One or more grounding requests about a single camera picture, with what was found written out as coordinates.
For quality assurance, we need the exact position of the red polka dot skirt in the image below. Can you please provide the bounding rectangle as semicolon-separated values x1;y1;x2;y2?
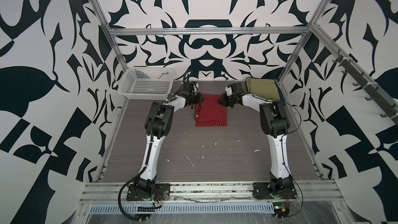
194;94;228;127

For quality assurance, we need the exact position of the olive green skirt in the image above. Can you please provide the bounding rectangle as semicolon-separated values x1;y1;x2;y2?
246;77;280;100

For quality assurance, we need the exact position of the blue denim skirt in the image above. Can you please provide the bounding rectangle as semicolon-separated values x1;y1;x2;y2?
275;81;286;103

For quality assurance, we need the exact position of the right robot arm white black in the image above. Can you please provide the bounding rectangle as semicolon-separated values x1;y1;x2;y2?
219;83;294;198

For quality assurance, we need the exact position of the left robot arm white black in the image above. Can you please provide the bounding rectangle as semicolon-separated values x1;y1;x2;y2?
134;82;203;195

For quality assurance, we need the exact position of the white plastic basket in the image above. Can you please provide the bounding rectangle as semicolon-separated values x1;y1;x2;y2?
117;66;175;101

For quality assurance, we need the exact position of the small circuit board right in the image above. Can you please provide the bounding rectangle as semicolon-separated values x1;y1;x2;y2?
273;202;290;219

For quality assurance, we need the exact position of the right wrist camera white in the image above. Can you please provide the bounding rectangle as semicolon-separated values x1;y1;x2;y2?
226;86;234;97

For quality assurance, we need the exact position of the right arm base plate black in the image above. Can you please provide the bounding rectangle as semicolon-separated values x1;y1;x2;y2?
252;182;297;200

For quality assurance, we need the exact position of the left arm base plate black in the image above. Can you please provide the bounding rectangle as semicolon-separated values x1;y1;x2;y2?
126;184;171;201

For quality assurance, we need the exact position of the aluminium frame crossbar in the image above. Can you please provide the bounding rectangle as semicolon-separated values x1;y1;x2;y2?
108;27;309;36

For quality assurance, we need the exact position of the white slotted cable duct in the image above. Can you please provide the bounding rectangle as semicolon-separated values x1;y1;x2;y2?
86;203;274;215

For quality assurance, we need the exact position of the aluminium front rail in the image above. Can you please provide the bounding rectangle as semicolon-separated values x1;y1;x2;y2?
79;180;344;204

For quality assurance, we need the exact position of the grey wall hook rail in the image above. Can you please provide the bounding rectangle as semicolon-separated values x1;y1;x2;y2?
333;49;398;125

